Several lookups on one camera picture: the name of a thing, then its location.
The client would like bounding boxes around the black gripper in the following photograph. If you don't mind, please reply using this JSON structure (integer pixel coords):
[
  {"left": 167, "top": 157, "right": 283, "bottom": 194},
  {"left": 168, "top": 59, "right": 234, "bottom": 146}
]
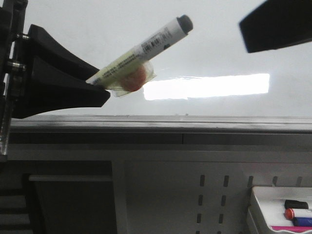
[{"left": 0, "top": 0, "right": 110, "bottom": 162}]

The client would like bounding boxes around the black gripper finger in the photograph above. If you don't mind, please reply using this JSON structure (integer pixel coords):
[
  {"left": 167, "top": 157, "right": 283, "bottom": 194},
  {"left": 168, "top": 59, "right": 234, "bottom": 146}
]
[{"left": 239, "top": 0, "right": 312, "bottom": 53}]

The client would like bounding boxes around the white black-tipped whiteboard marker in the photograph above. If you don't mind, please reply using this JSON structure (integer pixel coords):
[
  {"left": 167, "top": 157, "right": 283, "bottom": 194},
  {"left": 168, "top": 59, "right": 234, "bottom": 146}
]
[{"left": 86, "top": 15, "right": 193, "bottom": 97}]

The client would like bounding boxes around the grey whiteboard tray ledge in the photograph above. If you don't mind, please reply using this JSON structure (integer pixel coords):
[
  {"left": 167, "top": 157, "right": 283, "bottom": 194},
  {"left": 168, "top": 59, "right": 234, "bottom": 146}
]
[{"left": 9, "top": 115, "right": 312, "bottom": 147}]

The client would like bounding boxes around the white whiteboard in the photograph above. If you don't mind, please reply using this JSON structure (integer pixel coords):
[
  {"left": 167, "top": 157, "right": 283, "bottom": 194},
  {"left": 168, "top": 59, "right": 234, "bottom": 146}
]
[{"left": 24, "top": 0, "right": 312, "bottom": 117}]

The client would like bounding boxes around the dark monitor-like panel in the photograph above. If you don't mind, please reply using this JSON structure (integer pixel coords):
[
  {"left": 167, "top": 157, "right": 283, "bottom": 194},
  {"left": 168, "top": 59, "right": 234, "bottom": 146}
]
[{"left": 29, "top": 175, "right": 117, "bottom": 234}]

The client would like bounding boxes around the white slotted pegboard panel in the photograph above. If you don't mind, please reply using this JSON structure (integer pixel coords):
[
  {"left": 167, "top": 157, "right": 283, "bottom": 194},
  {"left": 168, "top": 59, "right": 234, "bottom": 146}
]
[{"left": 113, "top": 160, "right": 312, "bottom": 234}]

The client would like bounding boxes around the white plastic storage bin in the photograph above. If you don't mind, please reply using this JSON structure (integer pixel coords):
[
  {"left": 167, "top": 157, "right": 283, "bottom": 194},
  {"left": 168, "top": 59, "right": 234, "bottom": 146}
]
[{"left": 247, "top": 186, "right": 312, "bottom": 234}]

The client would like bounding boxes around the red-capped marker in bin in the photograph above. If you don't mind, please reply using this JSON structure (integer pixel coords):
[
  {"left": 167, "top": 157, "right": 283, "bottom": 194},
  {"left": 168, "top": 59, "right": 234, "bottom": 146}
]
[{"left": 284, "top": 208, "right": 312, "bottom": 220}]

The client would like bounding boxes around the blue-capped marker in bin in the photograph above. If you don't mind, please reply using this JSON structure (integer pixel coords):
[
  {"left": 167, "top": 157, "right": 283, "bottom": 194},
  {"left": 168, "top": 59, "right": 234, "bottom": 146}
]
[{"left": 292, "top": 217, "right": 312, "bottom": 227}]

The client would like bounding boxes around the pink item in bin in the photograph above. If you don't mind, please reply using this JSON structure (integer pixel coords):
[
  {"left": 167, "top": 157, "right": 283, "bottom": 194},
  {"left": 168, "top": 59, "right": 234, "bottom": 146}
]
[{"left": 271, "top": 226, "right": 312, "bottom": 233}]

